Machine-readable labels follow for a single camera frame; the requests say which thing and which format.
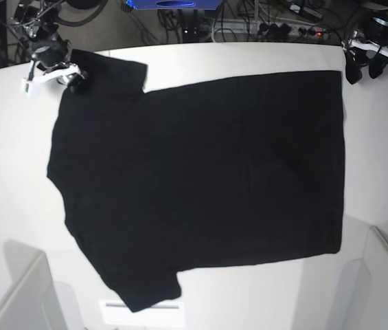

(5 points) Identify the blue box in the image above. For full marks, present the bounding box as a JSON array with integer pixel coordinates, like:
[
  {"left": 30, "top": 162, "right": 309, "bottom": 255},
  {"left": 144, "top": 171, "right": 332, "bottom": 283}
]
[{"left": 126, "top": 0, "right": 222, "bottom": 10}]

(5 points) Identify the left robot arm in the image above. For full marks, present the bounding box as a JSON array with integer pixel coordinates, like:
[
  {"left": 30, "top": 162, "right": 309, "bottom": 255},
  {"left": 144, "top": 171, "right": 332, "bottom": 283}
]
[{"left": 342, "top": 1, "right": 388, "bottom": 85}]

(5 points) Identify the white partition left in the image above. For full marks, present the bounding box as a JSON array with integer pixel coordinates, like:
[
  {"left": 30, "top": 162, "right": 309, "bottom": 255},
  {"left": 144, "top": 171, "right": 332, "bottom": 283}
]
[{"left": 0, "top": 241, "right": 85, "bottom": 329}]

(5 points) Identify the white partition right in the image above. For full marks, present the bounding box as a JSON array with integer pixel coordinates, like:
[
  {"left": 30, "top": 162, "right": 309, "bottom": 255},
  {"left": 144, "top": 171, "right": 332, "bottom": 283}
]
[{"left": 334, "top": 225, "right": 388, "bottom": 330}]

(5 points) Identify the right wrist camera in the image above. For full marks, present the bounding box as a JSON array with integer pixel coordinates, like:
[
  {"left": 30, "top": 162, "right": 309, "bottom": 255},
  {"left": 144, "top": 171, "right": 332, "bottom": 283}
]
[{"left": 21, "top": 78, "right": 42, "bottom": 98}]

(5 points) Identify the white label plate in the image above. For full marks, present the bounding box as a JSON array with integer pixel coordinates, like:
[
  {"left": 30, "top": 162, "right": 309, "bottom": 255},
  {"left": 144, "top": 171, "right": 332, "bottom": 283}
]
[{"left": 100, "top": 300, "right": 185, "bottom": 327}]

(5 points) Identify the white partition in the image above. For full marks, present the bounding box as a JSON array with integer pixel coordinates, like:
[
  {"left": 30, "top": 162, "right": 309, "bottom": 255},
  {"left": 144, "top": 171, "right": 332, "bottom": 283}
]
[
  {"left": 334, "top": 225, "right": 388, "bottom": 330},
  {"left": 0, "top": 241, "right": 85, "bottom": 329}
]

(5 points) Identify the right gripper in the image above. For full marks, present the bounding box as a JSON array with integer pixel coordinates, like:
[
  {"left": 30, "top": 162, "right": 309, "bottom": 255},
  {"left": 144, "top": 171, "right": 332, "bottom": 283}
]
[{"left": 30, "top": 37, "right": 89, "bottom": 94}]

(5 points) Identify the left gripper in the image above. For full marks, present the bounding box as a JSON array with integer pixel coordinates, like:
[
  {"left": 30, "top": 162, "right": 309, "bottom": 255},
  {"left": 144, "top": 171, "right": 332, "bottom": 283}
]
[{"left": 342, "top": 30, "right": 388, "bottom": 85}]

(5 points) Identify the black T-shirt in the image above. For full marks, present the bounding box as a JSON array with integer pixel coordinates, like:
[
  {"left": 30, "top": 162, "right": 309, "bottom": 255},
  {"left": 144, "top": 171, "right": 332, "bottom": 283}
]
[{"left": 47, "top": 50, "right": 345, "bottom": 312}]

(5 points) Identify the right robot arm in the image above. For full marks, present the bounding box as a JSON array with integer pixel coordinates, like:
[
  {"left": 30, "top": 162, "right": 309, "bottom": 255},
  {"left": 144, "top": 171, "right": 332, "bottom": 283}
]
[{"left": 3, "top": 1, "right": 88, "bottom": 96}]

